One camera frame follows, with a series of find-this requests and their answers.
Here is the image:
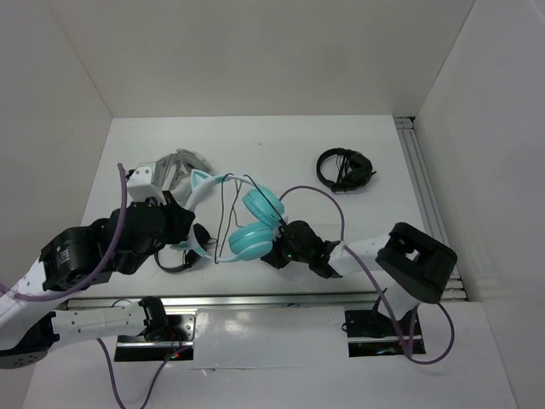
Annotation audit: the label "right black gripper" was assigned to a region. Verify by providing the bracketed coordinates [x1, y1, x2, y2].
[261, 226, 312, 268]

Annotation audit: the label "teal cat-ear headphones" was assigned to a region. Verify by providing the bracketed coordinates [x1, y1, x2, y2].
[170, 170, 285, 264]

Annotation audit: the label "thin black headphone cable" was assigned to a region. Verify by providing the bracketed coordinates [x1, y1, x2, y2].
[212, 172, 290, 265]

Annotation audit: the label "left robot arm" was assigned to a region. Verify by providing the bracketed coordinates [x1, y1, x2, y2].
[1, 199, 195, 369]

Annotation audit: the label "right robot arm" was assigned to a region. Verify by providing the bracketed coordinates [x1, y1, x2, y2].
[261, 221, 458, 334]

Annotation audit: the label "black headphones front left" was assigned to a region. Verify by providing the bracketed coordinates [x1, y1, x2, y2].
[154, 223, 216, 274]

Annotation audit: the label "black headphones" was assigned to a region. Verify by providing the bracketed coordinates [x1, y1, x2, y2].
[315, 147, 376, 193]
[154, 223, 216, 274]

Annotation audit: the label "black headphones back right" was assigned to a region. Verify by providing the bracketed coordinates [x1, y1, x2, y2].
[315, 147, 376, 193]

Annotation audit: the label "white grey gaming headset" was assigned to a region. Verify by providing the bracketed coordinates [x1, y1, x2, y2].
[152, 149, 213, 207]

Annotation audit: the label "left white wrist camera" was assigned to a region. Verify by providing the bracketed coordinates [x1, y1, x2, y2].
[127, 162, 166, 205]

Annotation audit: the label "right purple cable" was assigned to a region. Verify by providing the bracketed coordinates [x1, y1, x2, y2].
[278, 185, 456, 366]

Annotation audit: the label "purple cable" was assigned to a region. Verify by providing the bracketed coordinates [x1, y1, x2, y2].
[278, 185, 456, 366]
[0, 162, 129, 300]

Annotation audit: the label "aluminium front rail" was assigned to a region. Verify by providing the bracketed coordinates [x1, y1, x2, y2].
[66, 285, 468, 311]

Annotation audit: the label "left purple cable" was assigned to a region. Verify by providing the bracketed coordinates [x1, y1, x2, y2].
[0, 162, 129, 300]

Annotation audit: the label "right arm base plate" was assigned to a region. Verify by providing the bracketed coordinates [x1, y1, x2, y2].
[341, 310, 404, 358]

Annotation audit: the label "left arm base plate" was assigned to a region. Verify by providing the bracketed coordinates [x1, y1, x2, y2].
[114, 308, 197, 362]

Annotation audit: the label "aluminium side rail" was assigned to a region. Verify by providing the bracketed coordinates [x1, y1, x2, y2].
[394, 115, 465, 295]

